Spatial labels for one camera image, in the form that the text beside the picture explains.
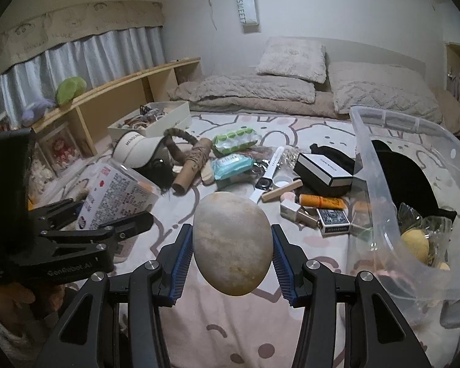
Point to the person's left forearm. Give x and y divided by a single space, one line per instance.
7 341

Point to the green blister packet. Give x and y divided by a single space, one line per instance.
235 138

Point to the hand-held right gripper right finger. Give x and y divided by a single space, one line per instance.
281 268

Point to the white paper bag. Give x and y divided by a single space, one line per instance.
247 5

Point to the yellow sponge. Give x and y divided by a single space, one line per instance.
416 243

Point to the black wig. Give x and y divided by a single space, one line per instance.
159 172

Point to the printed label can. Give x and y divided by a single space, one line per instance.
115 195

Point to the green plush toy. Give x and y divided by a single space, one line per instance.
71 90

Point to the small fluffy pillow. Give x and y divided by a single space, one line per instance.
291 59

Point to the white smartwatch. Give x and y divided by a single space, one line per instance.
263 183

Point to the large knitted pillow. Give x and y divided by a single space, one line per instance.
375 88

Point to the grey folded quilt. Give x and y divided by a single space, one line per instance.
249 88

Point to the beige curtain valance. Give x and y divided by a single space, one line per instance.
61 23

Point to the black and white box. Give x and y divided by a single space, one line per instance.
322 172

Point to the wooden shelf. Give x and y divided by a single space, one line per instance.
111 92

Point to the blue card deck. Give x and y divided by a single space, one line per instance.
333 220

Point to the beige quilt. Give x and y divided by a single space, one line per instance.
326 103

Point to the smooth beige stone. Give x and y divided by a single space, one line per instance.
232 241

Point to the white cardboard box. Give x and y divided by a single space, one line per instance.
165 120

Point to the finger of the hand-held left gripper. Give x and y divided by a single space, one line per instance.
57 209
130 222

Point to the wooden block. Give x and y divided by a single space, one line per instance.
280 191

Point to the small perfume bottle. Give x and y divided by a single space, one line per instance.
291 211

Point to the blue wet wipes packet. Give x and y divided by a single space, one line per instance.
232 165

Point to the pile of hair accessories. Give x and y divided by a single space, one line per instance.
145 117

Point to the black cloth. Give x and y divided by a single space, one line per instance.
402 176

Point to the white visor cap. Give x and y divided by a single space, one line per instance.
134 147

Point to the orange tube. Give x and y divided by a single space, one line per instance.
322 201

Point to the grey curtain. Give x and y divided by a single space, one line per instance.
99 53

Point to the person's left hand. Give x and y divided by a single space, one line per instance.
15 299

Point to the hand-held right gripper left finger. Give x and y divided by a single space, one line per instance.
180 264

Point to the purple plush toy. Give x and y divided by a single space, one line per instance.
38 109

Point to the clear plastic storage box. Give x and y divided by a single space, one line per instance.
372 184

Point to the framed doll picture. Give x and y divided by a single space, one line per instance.
57 149

